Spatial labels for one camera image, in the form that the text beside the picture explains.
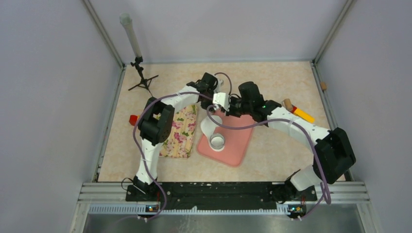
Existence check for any wooden rolling pin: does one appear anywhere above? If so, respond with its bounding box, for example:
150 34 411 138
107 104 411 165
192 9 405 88
282 99 293 112

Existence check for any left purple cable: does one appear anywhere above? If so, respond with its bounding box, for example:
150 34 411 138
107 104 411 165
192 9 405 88
132 72 232 222

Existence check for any small cork piece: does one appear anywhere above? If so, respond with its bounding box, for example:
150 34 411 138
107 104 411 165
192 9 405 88
320 82 327 91

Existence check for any black tripod with tube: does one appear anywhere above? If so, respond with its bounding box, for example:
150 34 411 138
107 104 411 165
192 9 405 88
120 13 158 96

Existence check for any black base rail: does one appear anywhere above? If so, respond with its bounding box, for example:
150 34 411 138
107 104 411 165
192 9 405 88
125 182 317 211

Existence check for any pink silicone mat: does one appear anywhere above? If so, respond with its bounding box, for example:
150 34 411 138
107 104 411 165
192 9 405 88
197 126 253 167

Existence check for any white dough ball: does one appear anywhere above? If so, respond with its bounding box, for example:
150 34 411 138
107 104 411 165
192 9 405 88
200 115 224 143

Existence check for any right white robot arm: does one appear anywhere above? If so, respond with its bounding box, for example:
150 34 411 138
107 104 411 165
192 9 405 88
223 82 356 200

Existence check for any colourful toy block stack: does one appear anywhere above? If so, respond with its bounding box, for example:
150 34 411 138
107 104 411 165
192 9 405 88
292 105 315 124

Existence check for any floral rectangular tray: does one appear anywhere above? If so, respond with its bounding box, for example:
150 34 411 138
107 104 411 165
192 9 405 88
159 104 198 159

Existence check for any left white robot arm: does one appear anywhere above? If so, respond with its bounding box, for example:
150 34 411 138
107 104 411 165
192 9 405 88
133 73 221 201

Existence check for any small red object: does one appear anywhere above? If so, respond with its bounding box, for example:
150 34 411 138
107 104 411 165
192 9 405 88
129 115 139 126

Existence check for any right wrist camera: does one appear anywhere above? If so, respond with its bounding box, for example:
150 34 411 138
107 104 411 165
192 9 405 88
212 92 230 112

